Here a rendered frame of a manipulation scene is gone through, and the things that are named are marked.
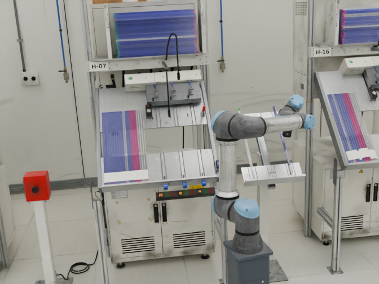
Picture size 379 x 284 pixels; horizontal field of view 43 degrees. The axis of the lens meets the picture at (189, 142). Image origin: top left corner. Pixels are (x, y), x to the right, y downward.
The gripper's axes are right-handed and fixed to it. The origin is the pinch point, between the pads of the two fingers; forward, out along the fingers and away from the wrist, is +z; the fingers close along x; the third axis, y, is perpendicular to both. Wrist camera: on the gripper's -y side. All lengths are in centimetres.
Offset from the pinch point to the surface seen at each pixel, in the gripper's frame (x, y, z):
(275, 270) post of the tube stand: -9, -71, 61
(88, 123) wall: 138, 75, 171
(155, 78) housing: 75, 39, 15
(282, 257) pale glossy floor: -18, -61, 74
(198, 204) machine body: 42, -32, 54
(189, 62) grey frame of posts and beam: 54, 49, 11
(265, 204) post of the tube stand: 3.3, -36.5, 30.3
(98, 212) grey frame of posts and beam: 103, -48, 22
